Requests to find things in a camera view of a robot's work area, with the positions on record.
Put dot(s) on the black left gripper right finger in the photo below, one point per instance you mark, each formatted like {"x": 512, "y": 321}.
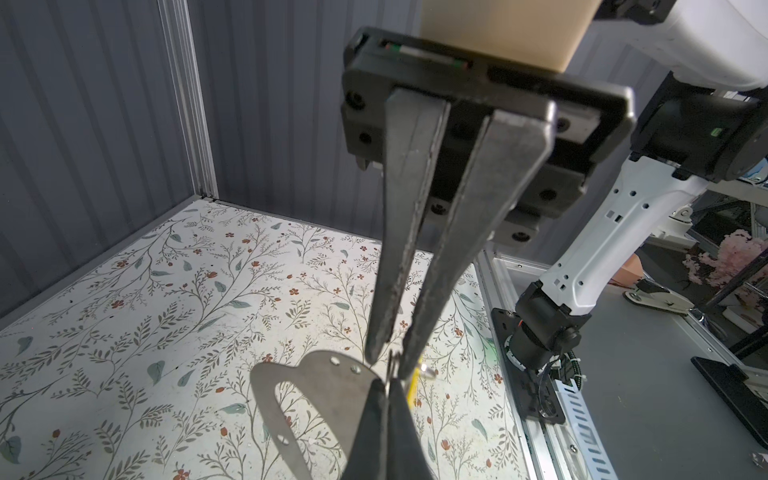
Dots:
{"x": 404, "y": 458}

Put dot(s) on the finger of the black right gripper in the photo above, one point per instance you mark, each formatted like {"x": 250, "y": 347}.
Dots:
{"x": 507, "y": 154}
{"x": 414, "y": 129}

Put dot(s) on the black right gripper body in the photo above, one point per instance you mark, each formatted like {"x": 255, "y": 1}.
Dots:
{"x": 592, "y": 118}

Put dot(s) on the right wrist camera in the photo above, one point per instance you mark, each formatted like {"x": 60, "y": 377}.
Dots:
{"x": 540, "y": 33}

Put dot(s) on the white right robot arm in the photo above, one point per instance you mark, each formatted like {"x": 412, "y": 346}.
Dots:
{"x": 698, "y": 74}

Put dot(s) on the black left gripper left fingers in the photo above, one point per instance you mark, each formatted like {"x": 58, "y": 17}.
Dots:
{"x": 367, "y": 459}

